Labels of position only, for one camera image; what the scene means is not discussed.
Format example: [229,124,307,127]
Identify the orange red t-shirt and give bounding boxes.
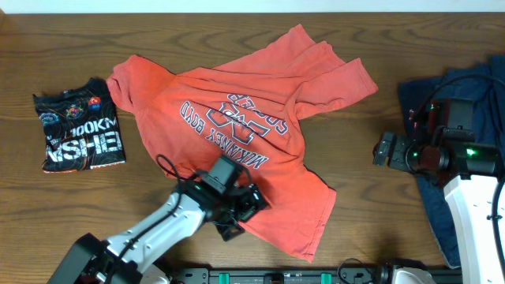
[107,25,377,261]

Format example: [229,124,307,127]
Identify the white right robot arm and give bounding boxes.
[372,132,504,283]

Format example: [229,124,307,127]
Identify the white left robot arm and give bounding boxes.
[48,183,267,284]

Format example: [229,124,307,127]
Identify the dark blue denim garment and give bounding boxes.
[398,54,504,268]

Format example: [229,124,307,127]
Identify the black printed folded shirt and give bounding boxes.
[33,78,126,173]

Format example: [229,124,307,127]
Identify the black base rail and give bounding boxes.
[173,267,390,284]

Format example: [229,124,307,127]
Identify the black coiled base cable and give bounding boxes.
[336,257,376,284]

